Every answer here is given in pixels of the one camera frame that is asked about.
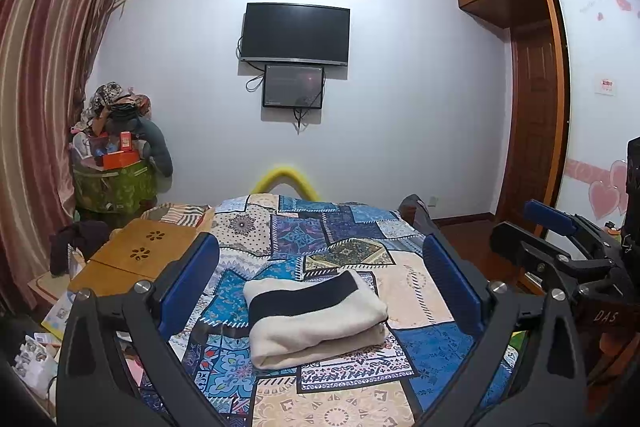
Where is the wooden nightstand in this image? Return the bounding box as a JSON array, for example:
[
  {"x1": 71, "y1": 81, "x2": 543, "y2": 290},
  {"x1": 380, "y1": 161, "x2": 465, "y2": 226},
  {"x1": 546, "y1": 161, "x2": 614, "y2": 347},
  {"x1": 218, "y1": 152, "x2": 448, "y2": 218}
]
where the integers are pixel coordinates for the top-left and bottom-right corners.
[{"x1": 27, "y1": 269, "x2": 76, "y2": 308}]

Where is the white sliding wardrobe door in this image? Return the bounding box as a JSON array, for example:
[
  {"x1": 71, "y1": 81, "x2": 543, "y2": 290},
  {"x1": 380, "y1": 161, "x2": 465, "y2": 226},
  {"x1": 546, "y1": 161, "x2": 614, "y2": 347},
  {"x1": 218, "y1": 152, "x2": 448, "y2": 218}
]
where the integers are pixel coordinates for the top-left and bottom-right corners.
[{"x1": 542, "y1": 0, "x2": 640, "y2": 253}]

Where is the striped red curtain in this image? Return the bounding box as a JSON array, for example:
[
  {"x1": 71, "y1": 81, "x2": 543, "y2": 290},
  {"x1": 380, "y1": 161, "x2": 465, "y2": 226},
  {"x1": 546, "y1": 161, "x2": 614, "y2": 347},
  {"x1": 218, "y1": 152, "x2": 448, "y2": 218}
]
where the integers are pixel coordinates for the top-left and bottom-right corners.
[{"x1": 0, "y1": 0, "x2": 133, "y2": 313}]

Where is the cream navy striped sweater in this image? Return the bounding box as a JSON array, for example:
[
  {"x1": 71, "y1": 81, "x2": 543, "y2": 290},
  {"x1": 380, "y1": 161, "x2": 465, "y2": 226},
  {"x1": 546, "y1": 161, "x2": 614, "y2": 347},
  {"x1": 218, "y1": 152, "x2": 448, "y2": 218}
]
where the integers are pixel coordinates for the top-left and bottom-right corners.
[{"x1": 242, "y1": 269, "x2": 390, "y2": 370}]

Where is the brown wooden door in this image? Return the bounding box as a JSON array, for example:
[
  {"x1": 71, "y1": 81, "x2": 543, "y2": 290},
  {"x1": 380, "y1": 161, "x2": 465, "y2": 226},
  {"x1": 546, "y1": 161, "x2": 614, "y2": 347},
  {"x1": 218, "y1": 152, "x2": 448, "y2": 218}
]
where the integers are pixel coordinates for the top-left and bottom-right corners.
[{"x1": 497, "y1": 24, "x2": 571, "y2": 223}]

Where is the wooden lap table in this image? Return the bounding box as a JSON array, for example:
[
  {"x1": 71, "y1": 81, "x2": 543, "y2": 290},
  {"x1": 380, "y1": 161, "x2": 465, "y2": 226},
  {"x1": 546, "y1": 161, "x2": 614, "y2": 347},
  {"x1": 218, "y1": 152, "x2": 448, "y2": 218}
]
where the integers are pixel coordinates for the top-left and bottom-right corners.
[{"x1": 67, "y1": 217, "x2": 213, "y2": 298}]

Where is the blue patchwork bedsheet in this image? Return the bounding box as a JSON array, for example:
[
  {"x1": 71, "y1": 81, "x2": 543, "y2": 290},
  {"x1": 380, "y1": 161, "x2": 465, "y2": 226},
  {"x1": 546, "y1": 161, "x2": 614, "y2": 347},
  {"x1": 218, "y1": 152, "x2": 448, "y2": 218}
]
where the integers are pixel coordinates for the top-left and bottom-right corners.
[{"x1": 140, "y1": 193, "x2": 521, "y2": 427}]

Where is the pile of patterned clothes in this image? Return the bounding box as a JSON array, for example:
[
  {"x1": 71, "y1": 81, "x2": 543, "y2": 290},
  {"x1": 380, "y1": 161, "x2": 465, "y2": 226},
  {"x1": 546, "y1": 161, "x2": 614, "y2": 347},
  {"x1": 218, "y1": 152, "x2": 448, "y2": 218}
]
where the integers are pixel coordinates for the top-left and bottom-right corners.
[{"x1": 75, "y1": 82, "x2": 152, "y2": 138}]

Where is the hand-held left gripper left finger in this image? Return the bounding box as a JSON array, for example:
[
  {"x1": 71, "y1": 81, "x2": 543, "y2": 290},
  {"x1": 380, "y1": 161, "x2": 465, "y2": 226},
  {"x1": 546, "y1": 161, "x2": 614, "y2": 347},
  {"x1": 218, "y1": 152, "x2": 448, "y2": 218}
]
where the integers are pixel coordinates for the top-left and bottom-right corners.
[{"x1": 55, "y1": 234, "x2": 236, "y2": 427}]

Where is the black wall television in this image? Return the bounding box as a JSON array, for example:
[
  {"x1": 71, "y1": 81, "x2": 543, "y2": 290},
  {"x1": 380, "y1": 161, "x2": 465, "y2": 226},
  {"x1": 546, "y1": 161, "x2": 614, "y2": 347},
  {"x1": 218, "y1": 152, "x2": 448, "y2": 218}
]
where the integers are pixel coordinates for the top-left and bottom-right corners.
[{"x1": 239, "y1": 2, "x2": 351, "y2": 68}]

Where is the small black wall monitor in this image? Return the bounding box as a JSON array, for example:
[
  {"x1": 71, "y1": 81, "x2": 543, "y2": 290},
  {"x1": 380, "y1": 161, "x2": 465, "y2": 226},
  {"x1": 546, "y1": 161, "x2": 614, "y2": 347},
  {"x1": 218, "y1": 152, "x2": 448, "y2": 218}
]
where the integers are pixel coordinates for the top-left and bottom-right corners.
[{"x1": 262, "y1": 64, "x2": 326, "y2": 110}]

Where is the grey backpack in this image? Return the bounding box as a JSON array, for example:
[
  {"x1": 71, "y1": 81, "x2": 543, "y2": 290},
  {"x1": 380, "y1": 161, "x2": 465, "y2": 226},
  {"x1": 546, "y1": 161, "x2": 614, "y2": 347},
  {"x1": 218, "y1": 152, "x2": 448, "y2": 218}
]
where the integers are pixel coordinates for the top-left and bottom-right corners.
[{"x1": 398, "y1": 193, "x2": 441, "y2": 235}]

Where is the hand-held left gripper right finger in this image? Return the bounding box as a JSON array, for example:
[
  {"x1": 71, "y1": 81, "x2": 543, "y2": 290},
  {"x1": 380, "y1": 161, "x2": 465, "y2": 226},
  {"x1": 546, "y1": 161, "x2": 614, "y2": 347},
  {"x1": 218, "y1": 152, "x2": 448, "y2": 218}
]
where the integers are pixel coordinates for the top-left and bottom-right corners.
[{"x1": 410, "y1": 234, "x2": 588, "y2": 427}]

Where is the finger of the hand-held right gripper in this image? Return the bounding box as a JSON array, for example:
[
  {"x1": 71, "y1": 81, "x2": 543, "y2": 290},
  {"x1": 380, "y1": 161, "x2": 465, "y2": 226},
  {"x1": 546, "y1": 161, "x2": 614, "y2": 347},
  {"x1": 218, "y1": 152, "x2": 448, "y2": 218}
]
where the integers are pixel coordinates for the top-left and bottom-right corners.
[
  {"x1": 524, "y1": 199, "x2": 621, "y2": 258},
  {"x1": 489, "y1": 221, "x2": 618, "y2": 295}
]

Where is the yellow foam tube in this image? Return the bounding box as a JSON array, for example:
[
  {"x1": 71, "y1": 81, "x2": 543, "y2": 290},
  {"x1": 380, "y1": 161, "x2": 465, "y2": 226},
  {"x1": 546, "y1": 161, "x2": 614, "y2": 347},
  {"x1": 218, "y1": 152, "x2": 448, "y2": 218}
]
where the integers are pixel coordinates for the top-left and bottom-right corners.
[{"x1": 250, "y1": 164, "x2": 321, "y2": 200}]

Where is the dark purple cloth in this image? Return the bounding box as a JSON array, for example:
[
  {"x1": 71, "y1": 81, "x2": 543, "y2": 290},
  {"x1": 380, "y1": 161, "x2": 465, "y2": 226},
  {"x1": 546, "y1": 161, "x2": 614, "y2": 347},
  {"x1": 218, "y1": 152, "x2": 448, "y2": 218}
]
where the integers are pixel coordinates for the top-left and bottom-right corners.
[{"x1": 49, "y1": 221, "x2": 111, "y2": 277}]

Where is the orange box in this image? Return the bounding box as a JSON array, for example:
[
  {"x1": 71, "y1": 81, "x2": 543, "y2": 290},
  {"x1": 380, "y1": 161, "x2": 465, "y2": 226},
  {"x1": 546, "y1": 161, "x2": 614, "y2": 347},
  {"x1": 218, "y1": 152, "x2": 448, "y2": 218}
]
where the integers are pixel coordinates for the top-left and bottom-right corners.
[{"x1": 95, "y1": 150, "x2": 141, "y2": 170}]

